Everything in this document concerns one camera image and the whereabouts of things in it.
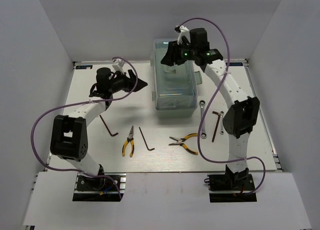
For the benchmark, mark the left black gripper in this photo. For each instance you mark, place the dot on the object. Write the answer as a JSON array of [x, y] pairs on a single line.
[[129, 81]]

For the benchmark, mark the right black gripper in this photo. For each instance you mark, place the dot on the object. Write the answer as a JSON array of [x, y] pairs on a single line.
[[172, 55]]

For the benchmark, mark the green toolbox with clear lid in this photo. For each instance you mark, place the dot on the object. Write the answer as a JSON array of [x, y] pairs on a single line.
[[175, 92]]

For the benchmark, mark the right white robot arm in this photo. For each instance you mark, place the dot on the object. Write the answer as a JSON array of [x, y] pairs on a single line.
[[242, 110]]

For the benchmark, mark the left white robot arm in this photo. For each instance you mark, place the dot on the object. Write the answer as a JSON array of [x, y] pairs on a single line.
[[69, 139]]

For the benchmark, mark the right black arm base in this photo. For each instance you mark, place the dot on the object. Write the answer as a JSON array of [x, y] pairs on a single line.
[[220, 182]]

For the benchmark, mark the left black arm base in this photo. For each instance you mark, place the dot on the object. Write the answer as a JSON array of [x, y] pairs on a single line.
[[86, 184]]

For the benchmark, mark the middle dark hex key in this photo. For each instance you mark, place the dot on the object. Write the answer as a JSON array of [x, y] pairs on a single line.
[[146, 145]]

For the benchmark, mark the dark hex key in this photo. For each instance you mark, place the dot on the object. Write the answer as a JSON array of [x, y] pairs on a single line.
[[107, 128], [146, 145], [216, 125]]

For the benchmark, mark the left dark hex key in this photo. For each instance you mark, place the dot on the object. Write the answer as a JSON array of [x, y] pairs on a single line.
[[107, 128]]

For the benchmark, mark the left yellow black pliers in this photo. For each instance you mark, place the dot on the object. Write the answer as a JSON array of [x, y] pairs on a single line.
[[129, 141]]

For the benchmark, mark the right dark hex key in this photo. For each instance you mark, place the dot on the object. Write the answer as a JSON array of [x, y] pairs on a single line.
[[216, 125]]

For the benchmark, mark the large silver ratchet wrench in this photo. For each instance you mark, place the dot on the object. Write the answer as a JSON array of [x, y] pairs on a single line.
[[202, 105]]

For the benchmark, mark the small silver wrench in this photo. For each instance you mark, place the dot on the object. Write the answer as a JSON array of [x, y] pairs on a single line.
[[221, 123]]

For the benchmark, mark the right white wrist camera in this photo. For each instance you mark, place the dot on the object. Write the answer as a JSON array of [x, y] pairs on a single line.
[[183, 31]]

